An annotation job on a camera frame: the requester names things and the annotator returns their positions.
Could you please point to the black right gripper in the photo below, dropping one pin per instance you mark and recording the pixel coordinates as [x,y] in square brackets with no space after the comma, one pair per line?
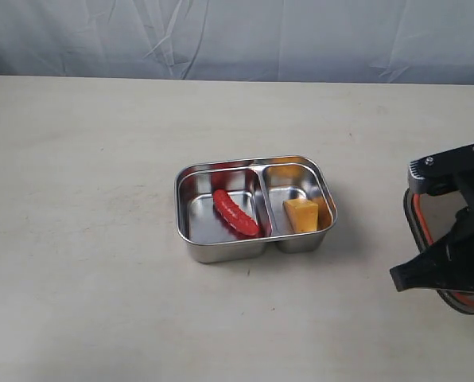
[448,264]

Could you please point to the grey lunch box lid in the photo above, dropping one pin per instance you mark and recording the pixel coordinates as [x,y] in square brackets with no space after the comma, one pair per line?
[443,228]

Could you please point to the yellow toy cheese wedge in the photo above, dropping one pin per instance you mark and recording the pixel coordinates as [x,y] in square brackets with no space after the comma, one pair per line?
[302,214]

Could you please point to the steel two-compartment lunch box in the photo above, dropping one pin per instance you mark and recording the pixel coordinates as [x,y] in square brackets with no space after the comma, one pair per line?
[258,186]

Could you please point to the red toy sausage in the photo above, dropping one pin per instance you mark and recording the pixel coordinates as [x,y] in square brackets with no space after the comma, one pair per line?
[234,215]

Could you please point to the white backdrop cloth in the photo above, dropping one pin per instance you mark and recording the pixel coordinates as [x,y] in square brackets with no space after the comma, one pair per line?
[426,42]

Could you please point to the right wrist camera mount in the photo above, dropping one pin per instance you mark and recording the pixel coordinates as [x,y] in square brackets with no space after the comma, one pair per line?
[444,172]

